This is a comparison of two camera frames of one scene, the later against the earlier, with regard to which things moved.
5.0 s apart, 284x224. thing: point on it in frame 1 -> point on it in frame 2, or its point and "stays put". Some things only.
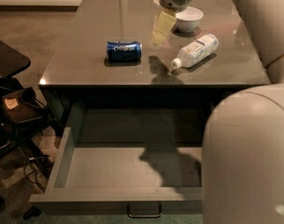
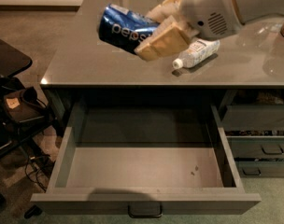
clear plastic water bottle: [205, 46] stays put
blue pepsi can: [126, 51] -> [124, 28]
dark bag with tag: [21, 105] stays put
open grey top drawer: [142, 154] stays put
